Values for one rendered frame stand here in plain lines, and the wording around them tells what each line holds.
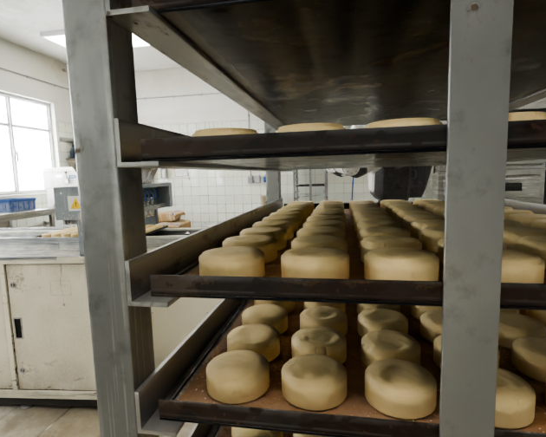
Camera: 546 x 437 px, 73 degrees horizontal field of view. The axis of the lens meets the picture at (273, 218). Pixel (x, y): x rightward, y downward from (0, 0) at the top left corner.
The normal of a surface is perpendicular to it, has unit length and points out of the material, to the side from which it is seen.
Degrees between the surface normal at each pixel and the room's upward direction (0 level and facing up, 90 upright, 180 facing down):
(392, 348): 0
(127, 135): 90
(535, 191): 90
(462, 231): 90
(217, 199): 90
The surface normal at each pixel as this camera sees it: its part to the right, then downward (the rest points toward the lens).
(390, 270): -0.52, 0.11
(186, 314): -0.07, 0.12
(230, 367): -0.03, -0.99
